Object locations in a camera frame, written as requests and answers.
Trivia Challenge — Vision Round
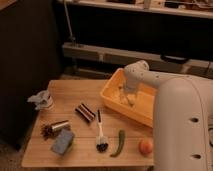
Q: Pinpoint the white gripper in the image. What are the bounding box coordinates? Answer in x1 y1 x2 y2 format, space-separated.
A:
120 80 138 105

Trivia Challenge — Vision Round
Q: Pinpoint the orange round fruit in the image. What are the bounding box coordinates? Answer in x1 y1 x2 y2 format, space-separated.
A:
138 139 153 155

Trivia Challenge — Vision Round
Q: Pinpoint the wooden background shelf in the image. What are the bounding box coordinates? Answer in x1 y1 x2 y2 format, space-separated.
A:
56 0 213 20

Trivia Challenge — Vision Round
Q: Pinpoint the silver metal cup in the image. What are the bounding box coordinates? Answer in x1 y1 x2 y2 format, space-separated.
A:
51 120 70 133

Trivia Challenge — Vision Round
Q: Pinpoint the green chili pepper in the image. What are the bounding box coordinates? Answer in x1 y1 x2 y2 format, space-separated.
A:
110 130 126 157

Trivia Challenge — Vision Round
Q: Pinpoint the crumpled grey cloth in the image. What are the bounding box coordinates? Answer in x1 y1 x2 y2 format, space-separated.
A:
27 90 50 110

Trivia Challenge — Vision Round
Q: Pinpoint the yellow plastic tray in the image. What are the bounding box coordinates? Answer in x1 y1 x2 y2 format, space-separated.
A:
100 68 156 127

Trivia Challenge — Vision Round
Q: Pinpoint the grey metal rail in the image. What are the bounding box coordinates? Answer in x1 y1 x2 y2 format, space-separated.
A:
62 42 213 78

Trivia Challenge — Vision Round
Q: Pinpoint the grey vertical pole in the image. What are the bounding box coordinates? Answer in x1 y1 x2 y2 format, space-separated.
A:
63 0 75 44

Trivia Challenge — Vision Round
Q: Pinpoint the blue grey sponge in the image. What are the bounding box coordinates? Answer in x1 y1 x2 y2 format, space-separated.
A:
51 129 75 155

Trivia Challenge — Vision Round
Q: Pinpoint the brown striped rectangular block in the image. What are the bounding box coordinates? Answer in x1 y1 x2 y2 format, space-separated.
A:
75 103 96 123

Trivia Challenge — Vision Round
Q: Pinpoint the white small cup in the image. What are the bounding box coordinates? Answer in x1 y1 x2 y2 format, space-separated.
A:
44 97 53 109

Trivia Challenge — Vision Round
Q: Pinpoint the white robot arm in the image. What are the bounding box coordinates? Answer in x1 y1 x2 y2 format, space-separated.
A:
123 60 213 171

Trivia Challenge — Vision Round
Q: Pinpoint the dark red dried item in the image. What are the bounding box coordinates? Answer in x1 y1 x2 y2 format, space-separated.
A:
41 124 53 139

